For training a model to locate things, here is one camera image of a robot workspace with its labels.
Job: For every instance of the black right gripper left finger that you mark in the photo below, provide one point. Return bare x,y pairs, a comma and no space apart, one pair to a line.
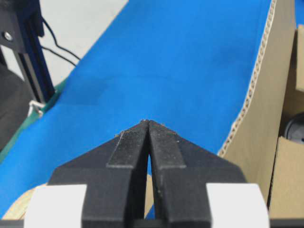
115,174

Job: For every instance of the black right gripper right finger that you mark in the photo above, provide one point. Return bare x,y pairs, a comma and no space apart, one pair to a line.
180,172

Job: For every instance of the brown cardboard box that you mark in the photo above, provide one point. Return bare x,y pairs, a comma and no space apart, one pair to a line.
268,118

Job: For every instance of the black round object in box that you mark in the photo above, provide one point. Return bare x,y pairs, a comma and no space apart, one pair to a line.
294,130

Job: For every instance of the blue table cloth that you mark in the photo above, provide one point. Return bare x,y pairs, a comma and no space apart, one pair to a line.
112,88

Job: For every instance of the black frame post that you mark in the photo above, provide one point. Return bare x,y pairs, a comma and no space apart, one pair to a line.
20,27

